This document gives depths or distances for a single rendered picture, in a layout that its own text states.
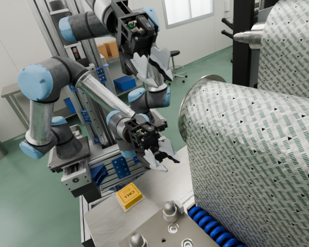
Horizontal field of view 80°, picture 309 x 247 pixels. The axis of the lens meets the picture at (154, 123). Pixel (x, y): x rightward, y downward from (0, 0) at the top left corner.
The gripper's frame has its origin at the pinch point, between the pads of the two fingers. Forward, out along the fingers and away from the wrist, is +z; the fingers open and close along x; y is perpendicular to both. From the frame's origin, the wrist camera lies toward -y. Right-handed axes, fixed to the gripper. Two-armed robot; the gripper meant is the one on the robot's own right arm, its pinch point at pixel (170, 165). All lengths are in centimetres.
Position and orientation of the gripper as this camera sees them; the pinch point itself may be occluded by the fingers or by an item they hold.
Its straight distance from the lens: 50.3
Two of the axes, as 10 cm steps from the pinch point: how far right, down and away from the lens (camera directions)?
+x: 8.0, -4.4, 4.1
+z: 5.7, 3.3, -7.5
